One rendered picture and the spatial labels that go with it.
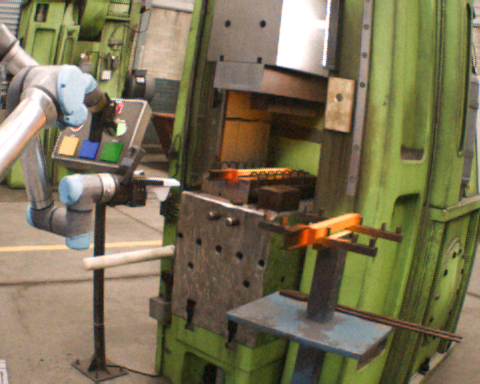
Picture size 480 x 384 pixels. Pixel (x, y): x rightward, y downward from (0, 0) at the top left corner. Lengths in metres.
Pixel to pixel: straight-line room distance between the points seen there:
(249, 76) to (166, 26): 9.14
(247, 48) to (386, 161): 0.58
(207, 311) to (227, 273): 0.17
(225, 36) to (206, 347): 1.07
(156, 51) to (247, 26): 8.98
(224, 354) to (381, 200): 0.73
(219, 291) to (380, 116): 0.76
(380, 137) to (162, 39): 9.33
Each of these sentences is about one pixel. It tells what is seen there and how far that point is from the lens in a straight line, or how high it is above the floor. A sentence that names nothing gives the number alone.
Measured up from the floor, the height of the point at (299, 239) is 0.96.
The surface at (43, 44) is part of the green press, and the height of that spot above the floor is 1.73.
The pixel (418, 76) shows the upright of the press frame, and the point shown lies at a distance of 2.07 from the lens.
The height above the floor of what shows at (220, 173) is 1.00.
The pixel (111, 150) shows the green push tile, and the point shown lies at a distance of 2.05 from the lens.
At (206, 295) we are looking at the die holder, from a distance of 1.90.
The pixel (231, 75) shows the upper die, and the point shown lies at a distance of 1.87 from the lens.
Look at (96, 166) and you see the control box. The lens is 2.08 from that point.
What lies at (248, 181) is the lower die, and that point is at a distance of 1.81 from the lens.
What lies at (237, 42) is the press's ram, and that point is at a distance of 1.87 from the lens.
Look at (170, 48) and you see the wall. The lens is 10.97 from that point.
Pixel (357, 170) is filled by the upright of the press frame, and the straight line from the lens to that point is 1.76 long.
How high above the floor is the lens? 1.25
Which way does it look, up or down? 9 degrees down
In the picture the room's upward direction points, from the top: 7 degrees clockwise
